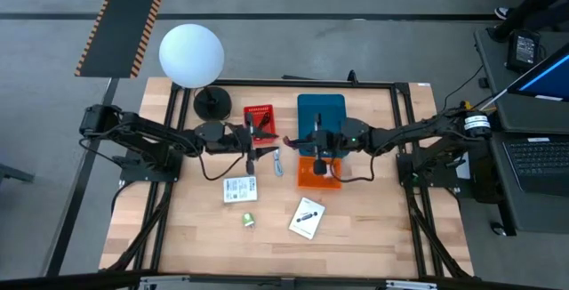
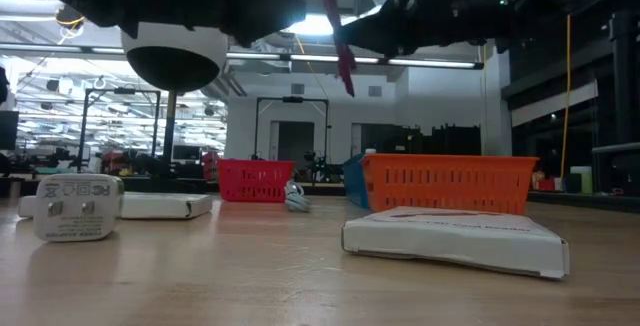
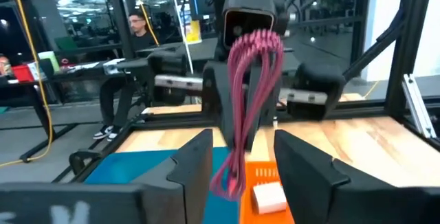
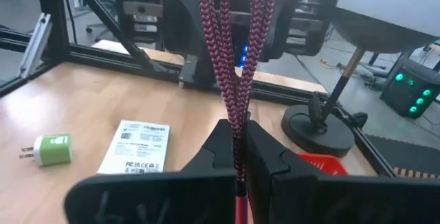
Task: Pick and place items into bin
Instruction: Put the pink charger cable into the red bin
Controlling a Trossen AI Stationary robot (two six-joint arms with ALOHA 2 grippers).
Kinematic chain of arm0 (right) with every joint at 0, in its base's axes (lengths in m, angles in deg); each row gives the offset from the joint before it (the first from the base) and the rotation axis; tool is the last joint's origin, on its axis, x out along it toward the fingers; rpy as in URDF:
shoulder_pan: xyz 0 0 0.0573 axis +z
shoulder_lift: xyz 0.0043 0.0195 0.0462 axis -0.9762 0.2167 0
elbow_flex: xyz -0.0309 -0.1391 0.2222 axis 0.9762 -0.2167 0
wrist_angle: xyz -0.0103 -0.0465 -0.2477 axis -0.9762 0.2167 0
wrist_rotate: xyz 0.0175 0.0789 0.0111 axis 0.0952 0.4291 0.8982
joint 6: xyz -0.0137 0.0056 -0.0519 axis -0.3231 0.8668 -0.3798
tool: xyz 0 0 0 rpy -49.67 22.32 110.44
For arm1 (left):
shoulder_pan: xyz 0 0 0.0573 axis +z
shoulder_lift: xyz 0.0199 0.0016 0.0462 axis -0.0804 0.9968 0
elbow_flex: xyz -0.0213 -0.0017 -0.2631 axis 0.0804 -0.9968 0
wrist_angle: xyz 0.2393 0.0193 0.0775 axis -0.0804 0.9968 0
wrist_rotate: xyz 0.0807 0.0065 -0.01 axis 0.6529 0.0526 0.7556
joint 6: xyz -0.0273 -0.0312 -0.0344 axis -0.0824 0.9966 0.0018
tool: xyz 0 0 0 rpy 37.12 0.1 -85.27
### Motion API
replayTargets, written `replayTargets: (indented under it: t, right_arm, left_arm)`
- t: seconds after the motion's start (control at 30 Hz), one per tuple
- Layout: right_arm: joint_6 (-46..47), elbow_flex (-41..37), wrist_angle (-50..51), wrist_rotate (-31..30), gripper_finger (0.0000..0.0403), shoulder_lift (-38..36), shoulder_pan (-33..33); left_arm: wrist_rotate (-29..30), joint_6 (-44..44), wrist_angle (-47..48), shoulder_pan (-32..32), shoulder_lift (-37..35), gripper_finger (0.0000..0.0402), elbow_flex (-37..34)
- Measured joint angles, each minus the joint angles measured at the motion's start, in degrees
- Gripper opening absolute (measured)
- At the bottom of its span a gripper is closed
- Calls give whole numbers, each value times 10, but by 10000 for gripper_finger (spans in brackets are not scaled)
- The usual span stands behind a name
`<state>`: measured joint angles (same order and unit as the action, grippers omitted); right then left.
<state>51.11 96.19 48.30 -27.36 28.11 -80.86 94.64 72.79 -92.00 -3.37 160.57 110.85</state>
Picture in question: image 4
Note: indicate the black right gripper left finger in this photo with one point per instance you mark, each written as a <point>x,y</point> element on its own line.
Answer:
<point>154,200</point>

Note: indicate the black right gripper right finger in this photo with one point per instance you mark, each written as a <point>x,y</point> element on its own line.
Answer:
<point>309,200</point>

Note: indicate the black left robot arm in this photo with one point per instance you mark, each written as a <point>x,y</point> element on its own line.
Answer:
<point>185,18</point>

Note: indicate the red plastic basket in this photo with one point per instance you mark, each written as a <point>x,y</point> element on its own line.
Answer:
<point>321,164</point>

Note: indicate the white printed flat pack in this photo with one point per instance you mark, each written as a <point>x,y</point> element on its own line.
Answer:
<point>137,146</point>

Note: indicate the black mat orange striped edges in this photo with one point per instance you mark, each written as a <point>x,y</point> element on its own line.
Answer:
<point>405,152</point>

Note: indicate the black computer green lights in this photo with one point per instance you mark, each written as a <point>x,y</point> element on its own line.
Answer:
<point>409,90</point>

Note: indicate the black equipment rack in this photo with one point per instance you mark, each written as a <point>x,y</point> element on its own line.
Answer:
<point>313,21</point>
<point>137,7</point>

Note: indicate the black round lamp base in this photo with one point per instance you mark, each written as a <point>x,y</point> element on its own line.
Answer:
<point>378,7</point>

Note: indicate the green white wall charger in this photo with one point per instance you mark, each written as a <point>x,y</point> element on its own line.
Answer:
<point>53,150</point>

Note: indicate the silver aluminium bracket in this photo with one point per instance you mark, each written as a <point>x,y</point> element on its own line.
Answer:
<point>36,45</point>

